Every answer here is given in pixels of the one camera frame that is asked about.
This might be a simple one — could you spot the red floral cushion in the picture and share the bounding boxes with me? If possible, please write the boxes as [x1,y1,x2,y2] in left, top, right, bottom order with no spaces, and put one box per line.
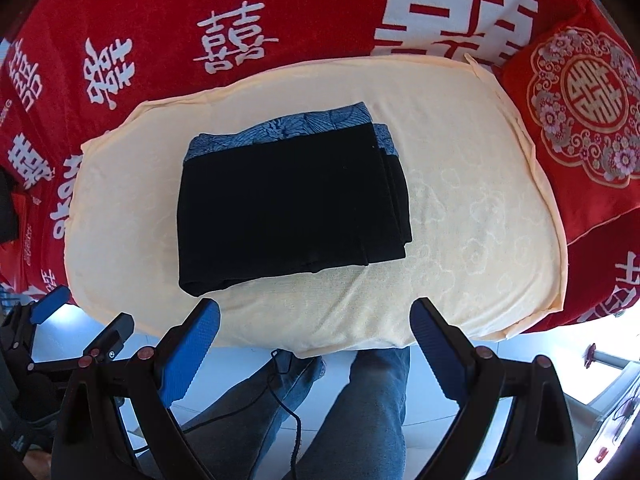
[492,10,640,247]

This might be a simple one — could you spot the black cable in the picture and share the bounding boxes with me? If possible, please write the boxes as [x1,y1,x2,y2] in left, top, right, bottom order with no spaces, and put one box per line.
[134,350,304,480]

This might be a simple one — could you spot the person's right leg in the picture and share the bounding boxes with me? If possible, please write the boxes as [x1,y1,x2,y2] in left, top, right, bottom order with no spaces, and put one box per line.
[295,346,412,480]

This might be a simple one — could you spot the metal rack frame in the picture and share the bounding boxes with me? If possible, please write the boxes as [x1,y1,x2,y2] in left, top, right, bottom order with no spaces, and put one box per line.
[580,342,640,463]

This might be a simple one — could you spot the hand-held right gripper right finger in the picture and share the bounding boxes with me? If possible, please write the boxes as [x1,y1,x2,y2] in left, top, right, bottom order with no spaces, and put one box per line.
[409,297,579,480]

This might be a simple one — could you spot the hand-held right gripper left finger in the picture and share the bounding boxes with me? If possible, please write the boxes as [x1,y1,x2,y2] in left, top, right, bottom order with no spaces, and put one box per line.
[50,298,222,480]

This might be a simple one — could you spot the cream pillow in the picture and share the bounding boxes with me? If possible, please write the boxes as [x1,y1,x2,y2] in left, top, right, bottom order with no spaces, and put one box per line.
[63,52,569,359]

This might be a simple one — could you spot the person's leg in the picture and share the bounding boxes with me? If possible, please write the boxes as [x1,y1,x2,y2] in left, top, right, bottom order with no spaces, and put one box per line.
[135,350,328,480]
[295,346,412,480]

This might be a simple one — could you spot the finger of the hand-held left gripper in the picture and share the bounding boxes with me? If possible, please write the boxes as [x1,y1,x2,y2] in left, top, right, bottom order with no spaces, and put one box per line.
[83,312,136,360]
[0,284,71,342]

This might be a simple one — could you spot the red blanket with white characters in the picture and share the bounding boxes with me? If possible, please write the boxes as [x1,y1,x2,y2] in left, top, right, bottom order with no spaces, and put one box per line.
[0,0,640,336]

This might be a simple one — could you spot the black pants with blue waistband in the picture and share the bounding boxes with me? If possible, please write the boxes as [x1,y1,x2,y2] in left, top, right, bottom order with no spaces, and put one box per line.
[177,102,414,297]

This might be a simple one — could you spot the person's left leg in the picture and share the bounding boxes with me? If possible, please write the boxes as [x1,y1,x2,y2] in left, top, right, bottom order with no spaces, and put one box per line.
[135,350,328,480]

